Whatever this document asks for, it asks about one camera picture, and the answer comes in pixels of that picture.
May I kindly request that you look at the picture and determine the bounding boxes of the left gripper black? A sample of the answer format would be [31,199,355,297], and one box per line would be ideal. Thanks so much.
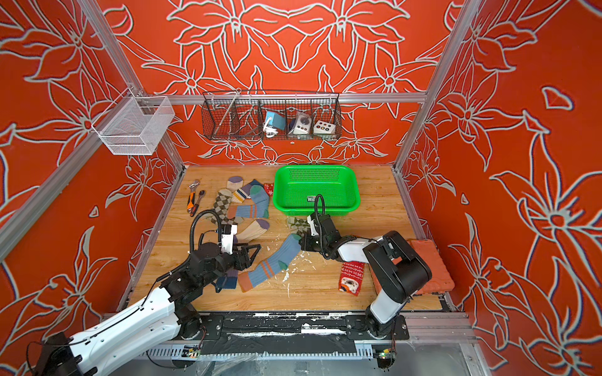
[200,240,261,290]

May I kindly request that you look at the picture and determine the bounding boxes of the cream striped sock purple toe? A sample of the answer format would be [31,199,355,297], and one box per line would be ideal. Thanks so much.
[216,219,270,292]

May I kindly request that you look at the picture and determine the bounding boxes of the brown argyle sock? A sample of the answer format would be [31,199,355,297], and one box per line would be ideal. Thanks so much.
[286,217,310,235]
[213,176,244,225]

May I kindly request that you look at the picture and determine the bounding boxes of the blue striped sock orange cuff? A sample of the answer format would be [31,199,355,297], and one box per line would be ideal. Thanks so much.
[229,186,270,219]

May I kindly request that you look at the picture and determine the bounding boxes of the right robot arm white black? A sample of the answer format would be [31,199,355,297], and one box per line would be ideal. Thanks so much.
[299,214,432,339]

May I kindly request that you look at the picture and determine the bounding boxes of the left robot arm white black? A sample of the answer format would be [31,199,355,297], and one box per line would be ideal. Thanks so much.
[28,243,261,375]

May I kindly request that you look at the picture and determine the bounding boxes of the red christmas sock near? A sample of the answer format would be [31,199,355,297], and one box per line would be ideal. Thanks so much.
[339,262,365,296]

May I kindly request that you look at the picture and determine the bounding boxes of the green plastic basket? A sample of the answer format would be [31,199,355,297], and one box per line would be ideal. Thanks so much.
[272,164,361,216]

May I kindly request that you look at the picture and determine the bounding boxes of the red black ratchet wrench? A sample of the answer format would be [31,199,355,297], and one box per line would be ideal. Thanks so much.
[190,191,205,217]

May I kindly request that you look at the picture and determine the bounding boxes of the red snowflake sock far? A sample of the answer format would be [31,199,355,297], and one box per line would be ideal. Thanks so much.
[263,183,274,197]

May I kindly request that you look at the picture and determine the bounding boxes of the white box with dots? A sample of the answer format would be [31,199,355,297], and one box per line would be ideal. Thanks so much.
[314,121,335,137]

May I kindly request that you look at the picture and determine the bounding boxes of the orange plastic tool case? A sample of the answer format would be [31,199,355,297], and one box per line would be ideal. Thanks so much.
[362,233,455,302]

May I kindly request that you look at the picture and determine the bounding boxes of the white device with dial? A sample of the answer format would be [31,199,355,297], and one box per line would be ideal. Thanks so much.
[288,112,313,136]

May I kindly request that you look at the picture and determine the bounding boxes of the teal box in basket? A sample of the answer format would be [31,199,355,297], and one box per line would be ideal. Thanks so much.
[263,111,287,131]

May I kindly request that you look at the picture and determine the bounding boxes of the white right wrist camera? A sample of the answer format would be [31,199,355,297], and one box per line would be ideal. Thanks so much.
[307,213,318,233]

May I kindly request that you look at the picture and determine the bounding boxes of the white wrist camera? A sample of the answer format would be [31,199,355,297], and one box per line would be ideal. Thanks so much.
[307,213,318,233]
[220,225,238,255]

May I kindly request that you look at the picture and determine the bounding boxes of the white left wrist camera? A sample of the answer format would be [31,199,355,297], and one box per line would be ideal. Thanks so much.
[220,225,238,255]

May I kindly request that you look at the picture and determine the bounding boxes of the orange handled adjustable wrench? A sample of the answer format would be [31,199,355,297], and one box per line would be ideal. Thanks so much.
[187,180,200,212]

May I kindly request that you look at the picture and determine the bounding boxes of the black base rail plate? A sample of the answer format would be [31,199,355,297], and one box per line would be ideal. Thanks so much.
[157,312,410,356]

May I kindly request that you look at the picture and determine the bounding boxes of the black wire wall basket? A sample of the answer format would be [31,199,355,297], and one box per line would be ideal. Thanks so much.
[201,90,343,141]

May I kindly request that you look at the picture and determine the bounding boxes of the clear acrylic wall box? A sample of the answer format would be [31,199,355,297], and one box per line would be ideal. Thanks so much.
[92,97,175,156]

